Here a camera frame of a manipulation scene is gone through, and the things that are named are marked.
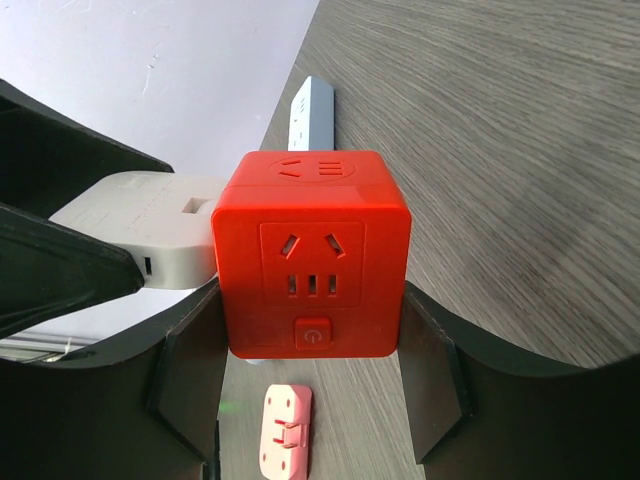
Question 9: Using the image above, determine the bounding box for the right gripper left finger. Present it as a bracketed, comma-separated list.
[1, 281, 225, 479]

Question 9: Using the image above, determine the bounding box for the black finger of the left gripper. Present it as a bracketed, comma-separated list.
[1, 204, 144, 338]

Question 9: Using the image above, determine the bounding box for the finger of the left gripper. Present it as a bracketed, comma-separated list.
[1, 80, 173, 218]

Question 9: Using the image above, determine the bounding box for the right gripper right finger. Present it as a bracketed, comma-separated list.
[398, 287, 639, 479]

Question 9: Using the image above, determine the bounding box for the pink plug adapter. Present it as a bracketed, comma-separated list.
[259, 384, 313, 480]

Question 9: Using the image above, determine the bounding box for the red pink cube socket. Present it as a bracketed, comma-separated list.
[211, 150, 411, 359]

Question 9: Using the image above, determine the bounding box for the light blue power strip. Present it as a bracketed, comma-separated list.
[288, 76, 335, 151]

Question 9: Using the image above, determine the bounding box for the cream white plug adapter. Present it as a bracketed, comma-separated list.
[49, 171, 227, 290]

